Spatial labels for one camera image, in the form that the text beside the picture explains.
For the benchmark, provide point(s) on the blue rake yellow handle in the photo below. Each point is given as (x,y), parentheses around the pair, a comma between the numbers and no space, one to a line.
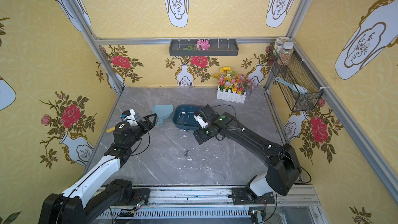
(110,130)

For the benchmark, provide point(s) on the light blue dustpan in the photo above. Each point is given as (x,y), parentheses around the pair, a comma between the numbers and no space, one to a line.
(163,112)

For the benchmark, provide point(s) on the pink flower on shelf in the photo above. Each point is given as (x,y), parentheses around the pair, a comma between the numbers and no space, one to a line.
(202,44)

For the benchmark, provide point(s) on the white fence flower box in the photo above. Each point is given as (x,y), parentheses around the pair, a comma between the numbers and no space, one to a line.
(232,86)

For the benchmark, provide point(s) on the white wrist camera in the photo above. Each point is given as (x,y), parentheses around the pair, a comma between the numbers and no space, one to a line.
(203,123)
(129,116)

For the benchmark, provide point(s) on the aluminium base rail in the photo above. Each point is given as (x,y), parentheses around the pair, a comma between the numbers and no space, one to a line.
(215,202)

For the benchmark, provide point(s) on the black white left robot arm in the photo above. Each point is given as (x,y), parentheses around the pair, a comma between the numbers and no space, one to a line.
(102,168)

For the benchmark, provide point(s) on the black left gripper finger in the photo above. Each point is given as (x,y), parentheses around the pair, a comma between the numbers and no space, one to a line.
(150,125)
(151,118)

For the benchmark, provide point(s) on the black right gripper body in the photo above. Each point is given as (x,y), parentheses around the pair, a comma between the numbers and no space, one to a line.
(201,129)

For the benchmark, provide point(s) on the light blue brush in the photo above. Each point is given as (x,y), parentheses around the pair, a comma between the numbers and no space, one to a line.
(295,87)

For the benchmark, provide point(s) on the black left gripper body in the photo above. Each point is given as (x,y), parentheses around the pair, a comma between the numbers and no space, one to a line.
(142,125)

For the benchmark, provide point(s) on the teal plastic storage box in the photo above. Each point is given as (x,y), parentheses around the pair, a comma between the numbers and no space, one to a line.
(184,117)

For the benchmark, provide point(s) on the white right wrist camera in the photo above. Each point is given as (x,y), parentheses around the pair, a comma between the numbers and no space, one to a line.
(203,123)

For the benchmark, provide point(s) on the black wire mesh basket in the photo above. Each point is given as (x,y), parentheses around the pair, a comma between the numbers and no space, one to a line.
(296,72)

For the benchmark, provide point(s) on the dark wall shelf tray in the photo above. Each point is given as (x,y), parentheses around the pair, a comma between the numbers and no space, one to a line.
(190,47)

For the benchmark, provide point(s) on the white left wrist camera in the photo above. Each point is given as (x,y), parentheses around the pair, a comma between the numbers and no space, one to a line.
(129,116)

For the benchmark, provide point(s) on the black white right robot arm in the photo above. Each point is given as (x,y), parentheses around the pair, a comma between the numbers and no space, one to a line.
(283,168)

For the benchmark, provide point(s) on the glass jar white lid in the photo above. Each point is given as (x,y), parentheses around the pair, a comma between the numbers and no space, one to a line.
(279,42)

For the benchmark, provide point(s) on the spice jar white lid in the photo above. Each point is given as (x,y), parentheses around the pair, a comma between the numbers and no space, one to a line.
(286,53)

